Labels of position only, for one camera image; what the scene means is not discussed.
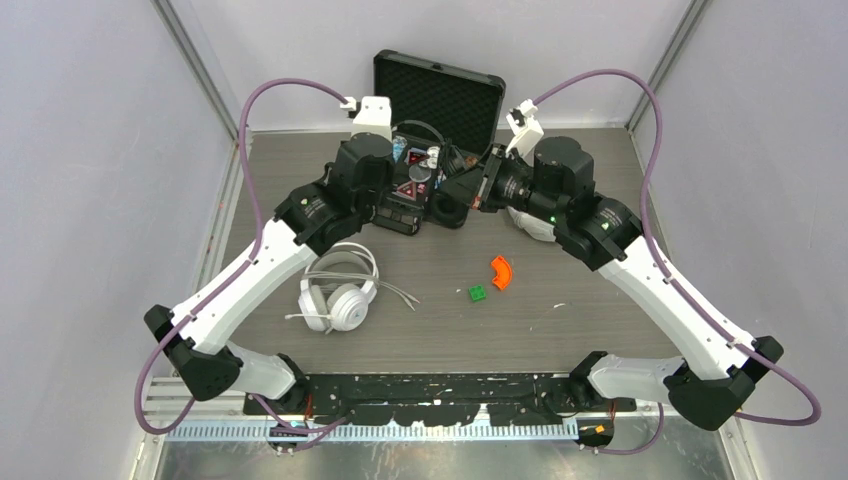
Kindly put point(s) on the white gaming headset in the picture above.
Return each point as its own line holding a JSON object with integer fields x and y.
{"x": 537, "y": 229}

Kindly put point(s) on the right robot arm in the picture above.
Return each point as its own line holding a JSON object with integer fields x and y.
{"x": 710, "y": 379}

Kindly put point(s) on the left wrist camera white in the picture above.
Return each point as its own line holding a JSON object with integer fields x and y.
{"x": 373, "y": 116}

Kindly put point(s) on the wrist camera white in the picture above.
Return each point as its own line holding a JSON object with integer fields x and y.
{"x": 526, "y": 129}
{"x": 373, "y": 116}

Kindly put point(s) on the orange toy brick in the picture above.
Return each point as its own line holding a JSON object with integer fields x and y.
{"x": 503, "y": 272}

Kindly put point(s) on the green toy brick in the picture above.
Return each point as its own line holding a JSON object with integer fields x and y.
{"x": 477, "y": 293}

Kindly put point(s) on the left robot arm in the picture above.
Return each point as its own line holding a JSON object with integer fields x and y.
{"x": 195, "y": 334}

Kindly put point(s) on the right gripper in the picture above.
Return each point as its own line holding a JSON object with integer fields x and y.
{"x": 477, "y": 184}

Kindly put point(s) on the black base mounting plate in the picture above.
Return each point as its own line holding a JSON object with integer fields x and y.
{"x": 442, "y": 400}

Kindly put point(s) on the black headphones with cable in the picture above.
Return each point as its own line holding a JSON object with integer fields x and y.
{"x": 425, "y": 159}

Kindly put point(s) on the black poker chip case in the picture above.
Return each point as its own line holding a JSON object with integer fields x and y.
{"x": 443, "y": 120}

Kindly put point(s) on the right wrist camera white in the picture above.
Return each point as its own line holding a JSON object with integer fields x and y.
{"x": 526, "y": 129}

